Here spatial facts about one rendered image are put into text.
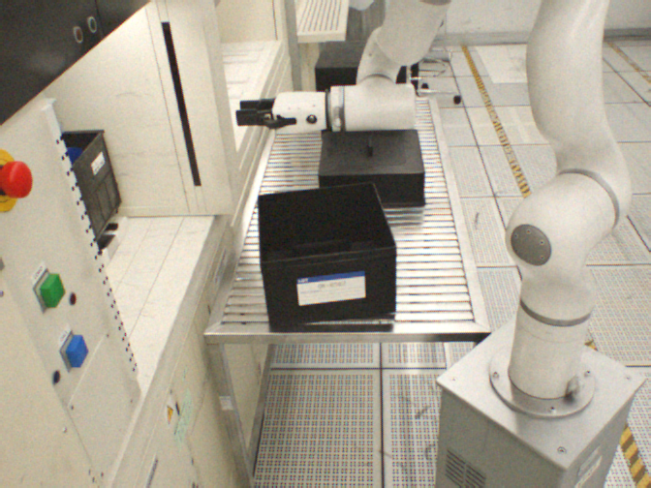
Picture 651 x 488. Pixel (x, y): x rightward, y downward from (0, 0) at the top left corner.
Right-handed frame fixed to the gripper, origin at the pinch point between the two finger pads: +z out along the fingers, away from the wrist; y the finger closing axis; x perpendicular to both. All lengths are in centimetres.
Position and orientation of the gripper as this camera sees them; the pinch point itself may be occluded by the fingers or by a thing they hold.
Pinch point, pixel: (248, 112)
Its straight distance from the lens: 121.7
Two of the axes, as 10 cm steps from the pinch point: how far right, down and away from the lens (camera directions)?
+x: -0.6, -8.2, -5.7
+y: 0.5, -5.7, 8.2
